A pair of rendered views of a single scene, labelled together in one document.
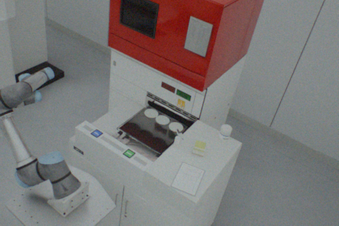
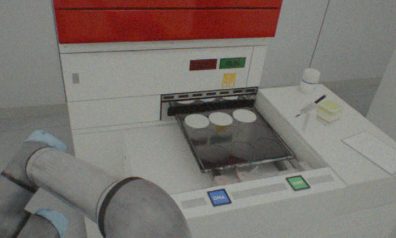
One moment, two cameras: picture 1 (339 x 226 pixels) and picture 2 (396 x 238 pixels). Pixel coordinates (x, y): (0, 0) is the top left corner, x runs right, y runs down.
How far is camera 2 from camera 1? 1.75 m
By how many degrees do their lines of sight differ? 40
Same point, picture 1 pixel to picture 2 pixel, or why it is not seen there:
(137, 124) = (211, 145)
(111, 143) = (255, 191)
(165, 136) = (259, 134)
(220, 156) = not seen: hidden behind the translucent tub
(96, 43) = not seen: outside the picture
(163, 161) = (333, 156)
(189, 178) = (378, 150)
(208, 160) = (344, 119)
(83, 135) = (203, 220)
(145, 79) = (153, 74)
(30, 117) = not seen: outside the picture
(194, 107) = (251, 73)
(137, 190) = (323, 228)
